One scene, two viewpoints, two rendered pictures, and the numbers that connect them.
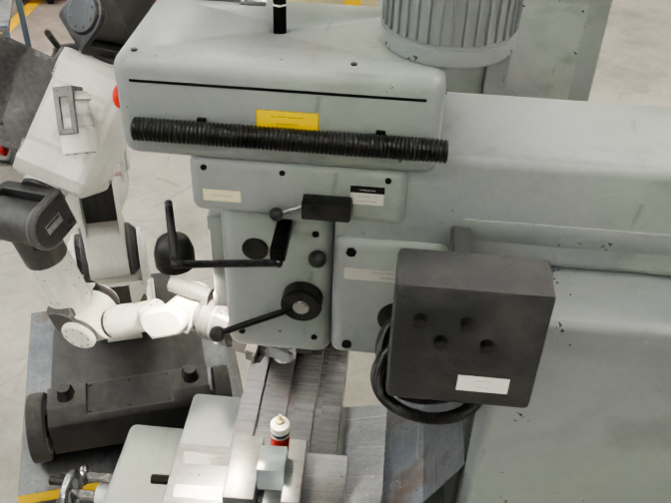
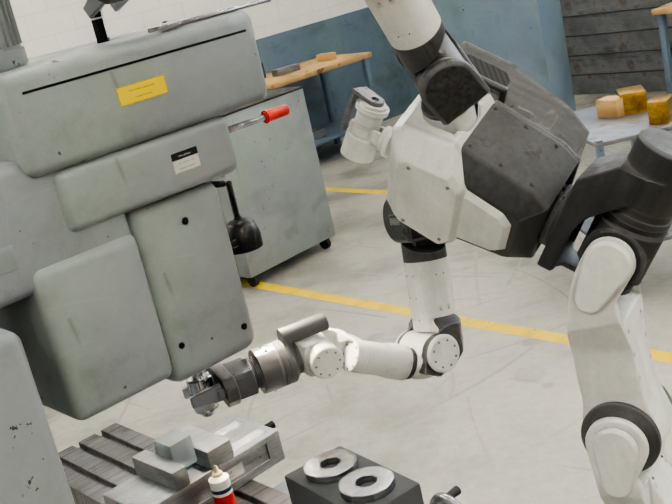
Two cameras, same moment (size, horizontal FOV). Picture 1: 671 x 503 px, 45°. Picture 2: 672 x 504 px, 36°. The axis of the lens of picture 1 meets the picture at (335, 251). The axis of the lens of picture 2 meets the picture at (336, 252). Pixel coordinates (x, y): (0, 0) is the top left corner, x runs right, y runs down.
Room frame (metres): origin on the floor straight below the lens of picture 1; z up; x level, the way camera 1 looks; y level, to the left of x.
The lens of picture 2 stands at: (2.66, -0.88, 1.97)
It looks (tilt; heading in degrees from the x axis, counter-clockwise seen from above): 17 degrees down; 137
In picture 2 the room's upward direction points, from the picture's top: 13 degrees counter-clockwise
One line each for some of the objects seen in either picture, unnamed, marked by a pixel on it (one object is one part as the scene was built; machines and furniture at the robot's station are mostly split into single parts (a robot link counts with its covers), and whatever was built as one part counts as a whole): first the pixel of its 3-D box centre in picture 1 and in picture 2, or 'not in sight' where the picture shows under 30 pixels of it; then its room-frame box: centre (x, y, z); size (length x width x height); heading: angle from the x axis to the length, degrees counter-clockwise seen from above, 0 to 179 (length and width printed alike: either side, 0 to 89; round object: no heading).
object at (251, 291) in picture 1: (285, 251); (167, 276); (1.16, 0.09, 1.47); 0.21 x 0.19 x 0.32; 176
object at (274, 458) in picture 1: (272, 467); (175, 450); (0.99, 0.11, 1.07); 0.06 x 0.05 x 0.06; 177
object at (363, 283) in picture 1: (389, 259); (73, 317); (1.14, -0.10, 1.47); 0.24 x 0.19 x 0.26; 176
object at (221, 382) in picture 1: (223, 398); not in sight; (1.67, 0.32, 0.50); 0.20 x 0.05 x 0.20; 15
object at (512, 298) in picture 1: (465, 332); not in sight; (0.80, -0.18, 1.62); 0.20 x 0.09 x 0.21; 86
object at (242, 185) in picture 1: (307, 153); (116, 170); (1.16, 0.05, 1.68); 0.34 x 0.24 x 0.10; 86
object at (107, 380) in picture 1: (126, 334); not in sight; (1.83, 0.64, 0.59); 0.64 x 0.52 x 0.33; 15
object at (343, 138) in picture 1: (289, 138); not in sight; (1.01, 0.07, 1.79); 0.45 x 0.04 x 0.04; 86
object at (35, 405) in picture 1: (40, 427); not in sight; (1.53, 0.84, 0.50); 0.20 x 0.05 x 0.20; 15
